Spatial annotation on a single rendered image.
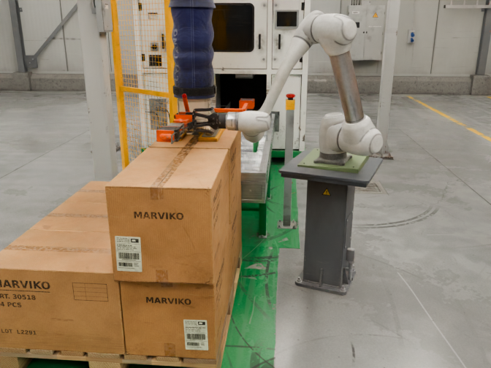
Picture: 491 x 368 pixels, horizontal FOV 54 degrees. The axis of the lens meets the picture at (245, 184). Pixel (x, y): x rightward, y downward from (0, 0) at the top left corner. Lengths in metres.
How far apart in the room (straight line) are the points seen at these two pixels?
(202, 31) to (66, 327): 1.52
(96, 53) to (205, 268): 2.43
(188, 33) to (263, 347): 1.60
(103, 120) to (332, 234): 2.09
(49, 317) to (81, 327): 0.14
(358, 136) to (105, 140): 2.21
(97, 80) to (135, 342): 2.32
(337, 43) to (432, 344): 1.55
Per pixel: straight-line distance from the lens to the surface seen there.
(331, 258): 2.90
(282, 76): 2.41
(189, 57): 2.49
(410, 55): 12.22
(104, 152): 4.06
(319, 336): 2.60
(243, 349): 2.48
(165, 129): 2.02
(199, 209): 1.79
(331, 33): 2.32
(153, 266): 1.93
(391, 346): 2.61
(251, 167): 3.42
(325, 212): 2.80
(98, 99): 3.98
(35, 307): 2.30
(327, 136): 2.69
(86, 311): 2.21
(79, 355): 2.35
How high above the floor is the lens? 1.50
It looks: 18 degrees down
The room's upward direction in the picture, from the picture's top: straight up
